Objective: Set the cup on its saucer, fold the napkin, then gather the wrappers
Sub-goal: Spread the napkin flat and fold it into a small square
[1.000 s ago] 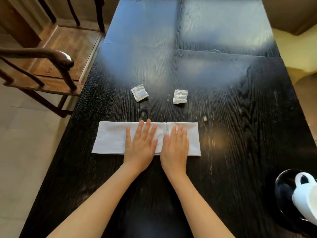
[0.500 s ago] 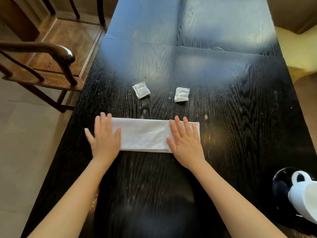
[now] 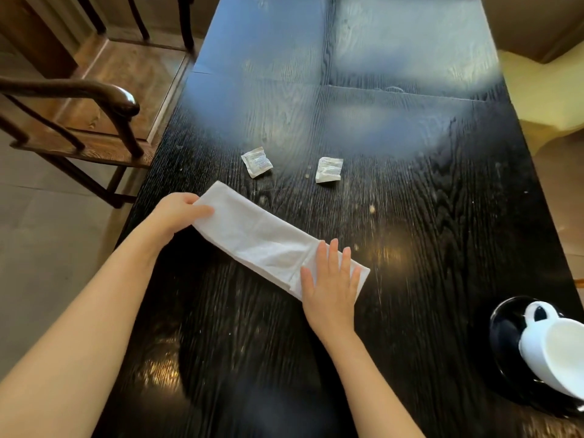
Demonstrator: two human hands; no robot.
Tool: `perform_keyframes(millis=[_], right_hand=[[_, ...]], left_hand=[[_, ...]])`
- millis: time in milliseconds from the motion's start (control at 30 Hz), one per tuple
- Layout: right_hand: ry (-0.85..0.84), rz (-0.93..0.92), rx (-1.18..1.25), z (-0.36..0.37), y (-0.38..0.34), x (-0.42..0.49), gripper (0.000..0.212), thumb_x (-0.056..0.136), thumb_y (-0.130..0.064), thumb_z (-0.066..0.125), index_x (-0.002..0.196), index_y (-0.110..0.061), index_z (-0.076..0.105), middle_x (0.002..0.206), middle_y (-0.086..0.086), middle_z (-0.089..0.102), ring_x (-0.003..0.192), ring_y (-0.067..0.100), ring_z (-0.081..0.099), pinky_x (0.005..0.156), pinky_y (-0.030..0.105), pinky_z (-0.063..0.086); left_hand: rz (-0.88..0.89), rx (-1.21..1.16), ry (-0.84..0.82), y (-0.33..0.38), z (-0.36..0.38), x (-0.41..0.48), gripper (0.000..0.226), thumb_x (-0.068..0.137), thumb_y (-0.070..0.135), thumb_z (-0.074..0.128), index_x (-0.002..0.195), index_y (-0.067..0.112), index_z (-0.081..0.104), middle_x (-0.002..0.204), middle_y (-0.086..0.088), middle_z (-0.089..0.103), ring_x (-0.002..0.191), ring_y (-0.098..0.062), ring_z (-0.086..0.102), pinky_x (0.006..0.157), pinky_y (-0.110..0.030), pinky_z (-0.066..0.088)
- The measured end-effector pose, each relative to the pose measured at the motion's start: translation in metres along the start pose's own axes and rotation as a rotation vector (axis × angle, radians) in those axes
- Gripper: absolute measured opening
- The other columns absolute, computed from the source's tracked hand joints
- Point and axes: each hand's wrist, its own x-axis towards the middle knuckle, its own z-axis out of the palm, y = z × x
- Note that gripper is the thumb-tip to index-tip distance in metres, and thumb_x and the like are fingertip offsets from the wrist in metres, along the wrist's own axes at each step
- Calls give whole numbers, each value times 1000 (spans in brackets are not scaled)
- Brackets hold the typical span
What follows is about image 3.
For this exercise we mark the white cloth napkin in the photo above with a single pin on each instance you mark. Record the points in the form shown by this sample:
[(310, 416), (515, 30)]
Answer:
[(255, 237)]

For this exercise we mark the person's left hand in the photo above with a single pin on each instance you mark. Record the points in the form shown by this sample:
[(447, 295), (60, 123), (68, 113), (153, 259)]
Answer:
[(175, 214)]

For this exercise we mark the person's right forearm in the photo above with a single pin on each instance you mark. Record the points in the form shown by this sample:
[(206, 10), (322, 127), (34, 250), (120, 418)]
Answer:
[(369, 392)]

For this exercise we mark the dark wooden armchair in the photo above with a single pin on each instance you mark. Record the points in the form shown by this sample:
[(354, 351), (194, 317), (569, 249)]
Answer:
[(123, 100)]

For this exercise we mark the white cup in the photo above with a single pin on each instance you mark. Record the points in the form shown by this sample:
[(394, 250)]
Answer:
[(561, 355)]

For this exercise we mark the black wooden table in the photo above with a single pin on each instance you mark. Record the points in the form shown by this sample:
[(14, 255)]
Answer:
[(433, 223)]

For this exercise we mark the black saucer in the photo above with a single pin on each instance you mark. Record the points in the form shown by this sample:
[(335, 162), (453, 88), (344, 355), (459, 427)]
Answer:
[(504, 342)]

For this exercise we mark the person's right hand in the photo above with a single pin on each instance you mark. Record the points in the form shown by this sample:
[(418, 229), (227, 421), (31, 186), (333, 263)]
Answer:
[(330, 296)]

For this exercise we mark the person's left forearm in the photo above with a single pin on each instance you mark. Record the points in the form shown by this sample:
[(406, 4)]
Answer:
[(77, 351)]

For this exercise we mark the yellow covered chair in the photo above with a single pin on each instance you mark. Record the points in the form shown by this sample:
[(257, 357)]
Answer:
[(547, 95)]

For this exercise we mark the white sachet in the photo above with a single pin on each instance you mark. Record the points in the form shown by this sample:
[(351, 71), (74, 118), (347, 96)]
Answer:
[(256, 162), (328, 170)]

